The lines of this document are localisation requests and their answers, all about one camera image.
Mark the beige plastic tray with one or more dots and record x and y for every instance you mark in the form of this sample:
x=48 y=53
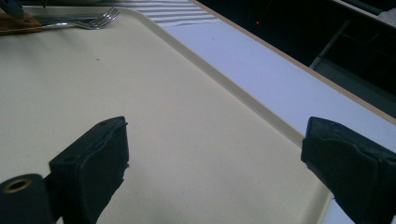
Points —
x=155 y=118

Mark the light wooden table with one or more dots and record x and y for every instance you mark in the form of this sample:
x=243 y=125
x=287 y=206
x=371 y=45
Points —
x=295 y=62

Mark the white metal desk frame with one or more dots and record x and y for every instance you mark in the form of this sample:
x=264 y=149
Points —
x=331 y=45

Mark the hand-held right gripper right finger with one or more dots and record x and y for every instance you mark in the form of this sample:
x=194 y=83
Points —
x=348 y=161

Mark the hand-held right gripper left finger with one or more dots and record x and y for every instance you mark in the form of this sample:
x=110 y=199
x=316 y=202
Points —
x=93 y=161

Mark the grey striped placemat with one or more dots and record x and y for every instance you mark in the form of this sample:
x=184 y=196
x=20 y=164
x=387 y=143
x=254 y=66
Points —
x=174 y=12

